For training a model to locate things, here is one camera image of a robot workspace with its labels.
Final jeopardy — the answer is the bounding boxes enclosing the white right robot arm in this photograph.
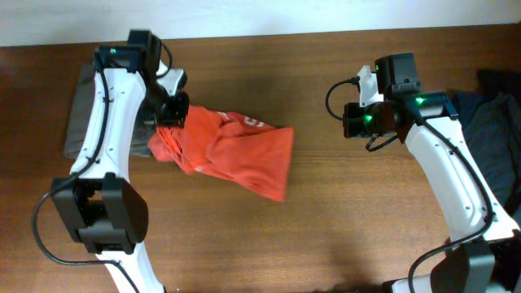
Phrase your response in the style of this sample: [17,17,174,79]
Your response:
[344,65,520,292]

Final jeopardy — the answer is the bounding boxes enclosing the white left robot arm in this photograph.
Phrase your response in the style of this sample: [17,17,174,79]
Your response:
[44,45,189,292]

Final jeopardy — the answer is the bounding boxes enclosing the folded grey pants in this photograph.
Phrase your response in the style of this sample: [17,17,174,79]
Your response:
[63,63,156,159]

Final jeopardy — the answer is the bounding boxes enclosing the orange t-shirt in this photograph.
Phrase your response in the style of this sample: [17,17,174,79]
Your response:
[148,105,294,202]

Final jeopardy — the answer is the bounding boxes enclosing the dark blue clothes pile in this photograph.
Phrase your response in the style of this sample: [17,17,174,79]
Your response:
[453,69,520,221]

